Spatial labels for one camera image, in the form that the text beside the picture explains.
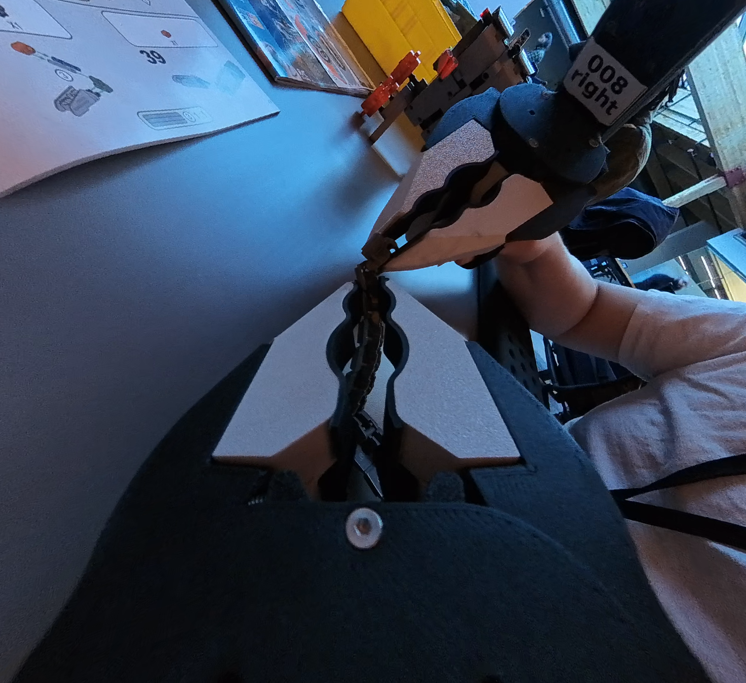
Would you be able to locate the person's pale shirt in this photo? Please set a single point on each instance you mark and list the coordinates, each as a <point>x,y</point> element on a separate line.
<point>687,432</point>

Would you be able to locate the open instruction booklet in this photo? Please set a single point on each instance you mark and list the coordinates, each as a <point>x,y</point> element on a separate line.
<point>116,71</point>

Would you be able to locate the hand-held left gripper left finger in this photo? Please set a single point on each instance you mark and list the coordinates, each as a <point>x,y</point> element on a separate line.
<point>280,397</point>

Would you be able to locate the grey desk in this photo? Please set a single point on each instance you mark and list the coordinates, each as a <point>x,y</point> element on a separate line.
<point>175,286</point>

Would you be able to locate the flat blue printed box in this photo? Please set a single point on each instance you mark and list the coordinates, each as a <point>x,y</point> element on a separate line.
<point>274,12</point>

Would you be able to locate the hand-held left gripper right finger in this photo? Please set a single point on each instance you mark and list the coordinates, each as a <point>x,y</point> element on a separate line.
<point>451,403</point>

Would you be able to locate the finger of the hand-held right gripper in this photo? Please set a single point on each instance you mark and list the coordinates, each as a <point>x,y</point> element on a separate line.
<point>495,216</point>
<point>443,158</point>

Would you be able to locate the grey orange toy robot model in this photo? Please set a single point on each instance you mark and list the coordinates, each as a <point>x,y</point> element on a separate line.
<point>460,82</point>

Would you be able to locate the yellow plastic bin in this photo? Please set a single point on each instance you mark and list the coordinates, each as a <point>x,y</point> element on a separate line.
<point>396,1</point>

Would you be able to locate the grey track link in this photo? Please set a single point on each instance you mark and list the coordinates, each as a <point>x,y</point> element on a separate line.
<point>376,254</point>

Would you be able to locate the black perforated chair back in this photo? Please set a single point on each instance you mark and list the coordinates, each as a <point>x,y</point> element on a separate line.
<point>513,339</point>

